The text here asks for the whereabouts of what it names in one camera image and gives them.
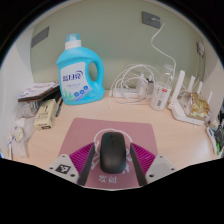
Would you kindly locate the white wall charger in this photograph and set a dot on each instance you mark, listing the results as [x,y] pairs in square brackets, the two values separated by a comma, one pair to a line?
[200,48]

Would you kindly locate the white power strip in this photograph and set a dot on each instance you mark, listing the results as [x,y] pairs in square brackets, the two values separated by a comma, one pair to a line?
[126,93]

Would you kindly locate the blue detergent bottle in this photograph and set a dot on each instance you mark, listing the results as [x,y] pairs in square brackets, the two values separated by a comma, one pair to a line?
[75,66]

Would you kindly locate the pale yellow small box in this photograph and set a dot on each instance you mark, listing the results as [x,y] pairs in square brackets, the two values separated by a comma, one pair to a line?
[45,115]

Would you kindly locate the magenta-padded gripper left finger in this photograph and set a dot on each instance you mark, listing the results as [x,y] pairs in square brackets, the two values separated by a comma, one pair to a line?
[78,160]

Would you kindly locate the grey blank wall plate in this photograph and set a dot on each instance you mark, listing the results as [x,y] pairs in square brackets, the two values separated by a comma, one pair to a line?
[40,36]

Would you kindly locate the pink mouse pad with drawing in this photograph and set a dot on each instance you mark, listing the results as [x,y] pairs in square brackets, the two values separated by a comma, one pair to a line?
[83,133]

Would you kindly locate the white router with antennas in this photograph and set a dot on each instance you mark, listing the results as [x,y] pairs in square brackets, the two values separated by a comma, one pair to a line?
[180,111]

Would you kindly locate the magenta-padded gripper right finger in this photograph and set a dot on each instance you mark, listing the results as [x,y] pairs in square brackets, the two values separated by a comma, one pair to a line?
[146,160]

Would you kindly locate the grey wall socket plate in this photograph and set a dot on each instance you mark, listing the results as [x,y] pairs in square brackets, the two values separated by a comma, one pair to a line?
[150,19]

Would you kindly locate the clear plastic bottle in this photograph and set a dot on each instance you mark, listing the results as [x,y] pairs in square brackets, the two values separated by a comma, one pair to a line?
[160,95]

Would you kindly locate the black computer mouse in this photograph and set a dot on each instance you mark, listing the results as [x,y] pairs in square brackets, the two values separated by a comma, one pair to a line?
[113,153]

